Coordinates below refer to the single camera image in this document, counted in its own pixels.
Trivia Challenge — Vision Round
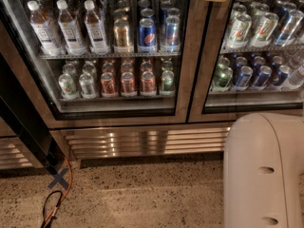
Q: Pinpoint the green silver can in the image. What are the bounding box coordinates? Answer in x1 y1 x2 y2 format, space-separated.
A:
160 70 175 95

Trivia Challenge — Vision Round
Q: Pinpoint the white 7up can right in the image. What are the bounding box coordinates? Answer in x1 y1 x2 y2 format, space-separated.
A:
250 12 279 48

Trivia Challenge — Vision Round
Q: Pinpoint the blue can right lower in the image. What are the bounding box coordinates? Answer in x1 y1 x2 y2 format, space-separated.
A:
251 66 272 89

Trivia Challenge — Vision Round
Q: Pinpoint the gold soda can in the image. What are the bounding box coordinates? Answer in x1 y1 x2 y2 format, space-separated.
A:
114 19 134 53

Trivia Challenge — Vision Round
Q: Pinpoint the blue Pepsi can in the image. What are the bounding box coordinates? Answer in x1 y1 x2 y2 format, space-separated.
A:
139 18 157 52

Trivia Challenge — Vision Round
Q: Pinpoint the middle tea bottle white cap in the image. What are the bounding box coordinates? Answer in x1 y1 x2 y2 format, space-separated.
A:
57 0 86 55

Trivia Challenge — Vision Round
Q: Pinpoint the steel fridge bottom grille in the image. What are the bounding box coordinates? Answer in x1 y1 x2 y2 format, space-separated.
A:
51 123 232 161

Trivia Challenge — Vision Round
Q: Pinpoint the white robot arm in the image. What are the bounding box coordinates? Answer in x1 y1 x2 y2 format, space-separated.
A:
190 0 304 228

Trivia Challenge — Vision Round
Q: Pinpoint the white 7up can left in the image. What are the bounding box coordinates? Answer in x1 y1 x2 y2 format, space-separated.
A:
226 14 252 49

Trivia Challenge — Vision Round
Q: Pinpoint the white 7up can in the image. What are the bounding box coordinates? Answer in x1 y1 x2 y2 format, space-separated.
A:
226 14 252 49
250 12 279 48

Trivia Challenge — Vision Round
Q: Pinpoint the green can right fridge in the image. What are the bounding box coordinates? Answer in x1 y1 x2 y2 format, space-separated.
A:
212 67 233 91

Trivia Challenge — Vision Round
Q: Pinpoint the red can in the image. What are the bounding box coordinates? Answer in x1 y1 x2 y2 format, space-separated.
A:
121 72 137 97
141 71 156 95
101 72 118 97

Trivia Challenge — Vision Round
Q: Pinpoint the blue silver soda can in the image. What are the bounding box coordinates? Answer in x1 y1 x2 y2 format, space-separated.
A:
161 16 181 52

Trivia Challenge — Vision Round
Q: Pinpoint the black floor cable left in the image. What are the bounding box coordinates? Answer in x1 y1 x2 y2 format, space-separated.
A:
42 190 65 228

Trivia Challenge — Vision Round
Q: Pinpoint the blue can left lower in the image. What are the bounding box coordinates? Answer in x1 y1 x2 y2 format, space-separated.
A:
234 66 253 90

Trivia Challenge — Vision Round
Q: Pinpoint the red can left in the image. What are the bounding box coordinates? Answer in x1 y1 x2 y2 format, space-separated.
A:
101 72 118 97

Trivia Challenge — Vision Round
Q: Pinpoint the left tea bottle white cap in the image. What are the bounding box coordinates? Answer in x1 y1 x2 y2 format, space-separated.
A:
28 0 63 56

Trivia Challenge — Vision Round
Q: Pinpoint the orange floor cable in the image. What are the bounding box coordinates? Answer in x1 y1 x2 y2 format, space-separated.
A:
40 155 74 228

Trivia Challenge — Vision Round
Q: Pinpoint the silver can lower shelf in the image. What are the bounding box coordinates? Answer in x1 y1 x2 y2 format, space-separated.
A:
79 73 97 99

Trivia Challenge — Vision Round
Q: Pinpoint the red can right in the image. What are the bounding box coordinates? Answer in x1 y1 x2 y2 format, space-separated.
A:
141 71 156 95

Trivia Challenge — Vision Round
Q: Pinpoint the white green can far left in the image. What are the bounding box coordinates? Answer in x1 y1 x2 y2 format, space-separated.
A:
59 73 79 100

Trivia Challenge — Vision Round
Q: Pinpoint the red can middle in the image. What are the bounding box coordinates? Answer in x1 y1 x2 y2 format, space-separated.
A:
121 72 137 97

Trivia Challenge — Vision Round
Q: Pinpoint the neighbour steel grille left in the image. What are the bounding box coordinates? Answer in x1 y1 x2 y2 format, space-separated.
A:
0 116 44 170

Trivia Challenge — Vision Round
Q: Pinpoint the blue silver can upper right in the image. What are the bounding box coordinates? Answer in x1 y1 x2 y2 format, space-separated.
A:
274 9 304 47

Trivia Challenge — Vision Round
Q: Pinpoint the glass fridge door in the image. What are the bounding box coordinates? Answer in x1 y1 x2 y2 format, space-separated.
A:
0 0 212 129
190 0 303 123

